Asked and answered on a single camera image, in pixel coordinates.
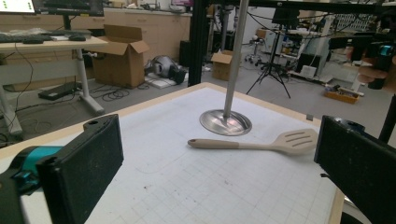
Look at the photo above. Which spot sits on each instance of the beige slotted spatula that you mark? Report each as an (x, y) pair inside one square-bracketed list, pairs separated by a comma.
[(281, 144)]

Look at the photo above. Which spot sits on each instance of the black computer mouse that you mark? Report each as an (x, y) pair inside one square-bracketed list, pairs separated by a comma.
[(77, 38)]

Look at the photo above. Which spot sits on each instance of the wooden tray of small parts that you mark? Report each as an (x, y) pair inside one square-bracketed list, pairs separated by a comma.
[(342, 94)]

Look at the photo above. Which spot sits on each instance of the black keyboard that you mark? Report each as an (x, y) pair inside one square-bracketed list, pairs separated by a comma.
[(21, 38)]

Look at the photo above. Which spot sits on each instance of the black metal frame post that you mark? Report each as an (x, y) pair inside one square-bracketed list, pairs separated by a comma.
[(198, 42)]

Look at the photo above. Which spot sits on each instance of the white desk with metal legs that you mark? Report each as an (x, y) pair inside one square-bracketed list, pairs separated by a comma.
[(46, 68)]

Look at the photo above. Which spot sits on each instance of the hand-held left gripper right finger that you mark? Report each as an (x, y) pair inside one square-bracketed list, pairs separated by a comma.
[(358, 168)]

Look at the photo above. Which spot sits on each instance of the metal stand with round base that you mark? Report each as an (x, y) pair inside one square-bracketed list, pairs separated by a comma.
[(229, 93)]

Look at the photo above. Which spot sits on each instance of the large open cardboard box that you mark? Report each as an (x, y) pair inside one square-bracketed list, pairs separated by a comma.
[(120, 56)]

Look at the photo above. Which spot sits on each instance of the white grid mat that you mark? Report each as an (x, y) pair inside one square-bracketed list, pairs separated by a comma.
[(199, 168)]

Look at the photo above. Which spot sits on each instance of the small open cardboard box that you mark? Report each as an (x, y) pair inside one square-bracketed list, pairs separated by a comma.
[(221, 66)]

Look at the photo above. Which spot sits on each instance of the computer monitor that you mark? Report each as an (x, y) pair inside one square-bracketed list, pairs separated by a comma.
[(51, 6)]

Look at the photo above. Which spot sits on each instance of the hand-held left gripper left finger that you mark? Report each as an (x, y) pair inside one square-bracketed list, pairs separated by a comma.
[(82, 169)]

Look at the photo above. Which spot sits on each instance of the black tripod stand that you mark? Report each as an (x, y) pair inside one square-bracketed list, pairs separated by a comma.
[(270, 65)]

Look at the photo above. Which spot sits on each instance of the black flat box on floor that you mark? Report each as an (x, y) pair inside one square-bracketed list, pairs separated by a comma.
[(59, 90)]

